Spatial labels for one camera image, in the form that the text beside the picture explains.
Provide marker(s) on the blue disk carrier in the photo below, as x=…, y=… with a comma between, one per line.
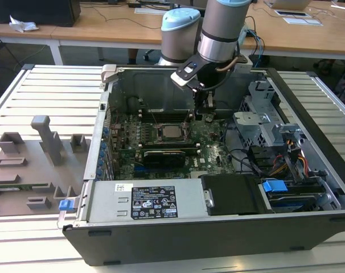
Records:
x=275, y=188

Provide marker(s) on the blue slot retainer clips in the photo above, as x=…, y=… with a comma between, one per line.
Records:
x=103, y=146

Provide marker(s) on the grey case latch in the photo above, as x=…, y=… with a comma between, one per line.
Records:
x=108, y=71

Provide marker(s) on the grey parts rack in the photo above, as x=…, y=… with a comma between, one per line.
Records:
x=33, y=170

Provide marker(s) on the blue release latch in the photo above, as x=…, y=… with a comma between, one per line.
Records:
x=66, y=205

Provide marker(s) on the green motherboard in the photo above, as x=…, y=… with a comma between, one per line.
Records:
x=212, y=159

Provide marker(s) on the black open PC case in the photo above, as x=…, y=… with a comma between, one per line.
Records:
x=189, y=241

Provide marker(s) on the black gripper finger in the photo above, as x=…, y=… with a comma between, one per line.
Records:
x=210, y=101
x=199, y=103

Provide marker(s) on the silver drive cage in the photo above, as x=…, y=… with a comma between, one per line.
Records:
x=252, y=125

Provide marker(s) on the black RAM stick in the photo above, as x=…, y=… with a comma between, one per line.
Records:
x=164, y=113
x=169, y=144

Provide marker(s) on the silver disk bay bracket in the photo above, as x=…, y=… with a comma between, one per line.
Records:
x=330, y=199

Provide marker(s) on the green RAM stick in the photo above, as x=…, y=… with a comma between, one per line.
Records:
x=24, y=186

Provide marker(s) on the wooden desk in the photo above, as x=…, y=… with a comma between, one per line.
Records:
x=90, y=32

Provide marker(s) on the black drive cover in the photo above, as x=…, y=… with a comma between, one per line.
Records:
x=232, y=196

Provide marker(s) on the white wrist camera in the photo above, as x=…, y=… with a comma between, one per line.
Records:
x=184, y=76

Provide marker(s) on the white desk socket panel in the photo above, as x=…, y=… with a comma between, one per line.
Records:
x=302, y=21

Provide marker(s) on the CPU socket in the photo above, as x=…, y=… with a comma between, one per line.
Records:
x=172, y=140

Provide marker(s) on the silver power supply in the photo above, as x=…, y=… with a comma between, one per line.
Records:
x=104, y=199

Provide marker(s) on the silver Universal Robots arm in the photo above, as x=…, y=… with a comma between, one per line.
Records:
x=223, y=22

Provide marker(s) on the black desktop computer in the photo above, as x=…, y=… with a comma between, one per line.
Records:
x=33, y=11

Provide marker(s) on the black graphics card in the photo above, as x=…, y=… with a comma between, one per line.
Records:
x=164, y=159

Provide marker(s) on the black power supply label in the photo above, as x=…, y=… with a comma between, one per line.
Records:
x=154, y=203

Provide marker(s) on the white keyboard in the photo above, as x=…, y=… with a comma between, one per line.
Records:
x=149, y=10

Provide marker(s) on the silver CPU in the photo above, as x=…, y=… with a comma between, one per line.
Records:
x=170, y=132

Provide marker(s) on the silver laptop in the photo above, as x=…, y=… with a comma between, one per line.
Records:
x=289, y=3

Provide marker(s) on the crumpled white paper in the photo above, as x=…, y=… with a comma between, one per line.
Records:
x=23, y=25

